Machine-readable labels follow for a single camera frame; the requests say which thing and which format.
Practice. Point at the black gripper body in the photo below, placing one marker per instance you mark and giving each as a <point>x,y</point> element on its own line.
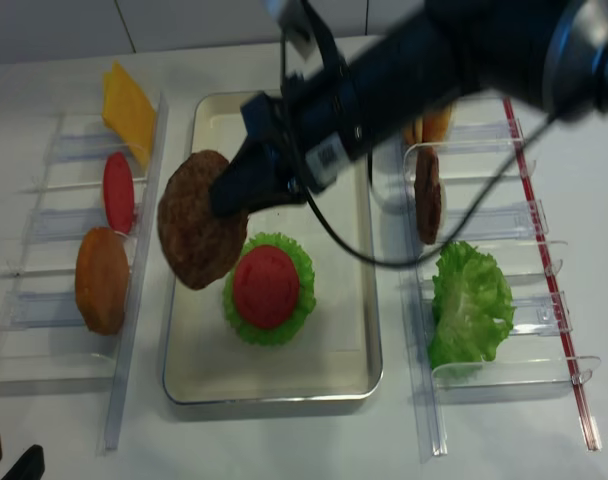
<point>268,157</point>

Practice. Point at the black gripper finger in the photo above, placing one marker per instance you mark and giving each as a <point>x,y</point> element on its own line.
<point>230,193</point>

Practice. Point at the brown meat patty thin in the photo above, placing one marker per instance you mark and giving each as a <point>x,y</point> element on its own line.
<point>199,247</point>

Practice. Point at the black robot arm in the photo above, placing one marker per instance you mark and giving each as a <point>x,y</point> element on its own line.
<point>551,55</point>

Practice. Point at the red tomato slice on tray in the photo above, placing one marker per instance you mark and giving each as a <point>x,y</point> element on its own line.
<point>265,287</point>

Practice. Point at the green lettuce leaf on tray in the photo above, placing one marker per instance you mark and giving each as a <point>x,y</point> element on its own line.
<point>306,300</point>

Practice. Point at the red tomato slice in rack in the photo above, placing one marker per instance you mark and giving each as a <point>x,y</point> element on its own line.
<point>118,193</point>

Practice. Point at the yellow cheese slice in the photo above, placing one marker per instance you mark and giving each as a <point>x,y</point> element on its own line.
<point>128,111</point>

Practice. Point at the dark brown meat patty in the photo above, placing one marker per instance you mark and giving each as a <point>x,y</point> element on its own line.
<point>428,195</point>

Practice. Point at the large green lettuce leaf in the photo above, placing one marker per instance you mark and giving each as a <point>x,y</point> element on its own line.
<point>472,307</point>

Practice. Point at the golden bun half left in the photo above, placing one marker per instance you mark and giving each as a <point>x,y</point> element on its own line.
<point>413,133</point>

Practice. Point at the golden bun half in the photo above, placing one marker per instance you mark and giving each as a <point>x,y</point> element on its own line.
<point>413,133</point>
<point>436,124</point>

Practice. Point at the golden bun half right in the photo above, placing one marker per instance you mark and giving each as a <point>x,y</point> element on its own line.
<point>436,124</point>

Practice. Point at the brown bun in left rack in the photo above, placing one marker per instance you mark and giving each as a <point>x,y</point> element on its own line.
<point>101,281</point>

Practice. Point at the cream metal tray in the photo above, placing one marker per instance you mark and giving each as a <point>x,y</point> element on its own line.
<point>335,356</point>

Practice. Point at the clear acrylic right rack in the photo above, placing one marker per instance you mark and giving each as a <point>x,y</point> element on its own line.
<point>492,202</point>

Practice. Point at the clear acrylic rack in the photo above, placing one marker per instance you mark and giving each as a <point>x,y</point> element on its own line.
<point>53,151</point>
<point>492,202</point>

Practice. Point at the clear acrylic left rack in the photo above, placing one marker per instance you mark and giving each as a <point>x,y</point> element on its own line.
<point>53,151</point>

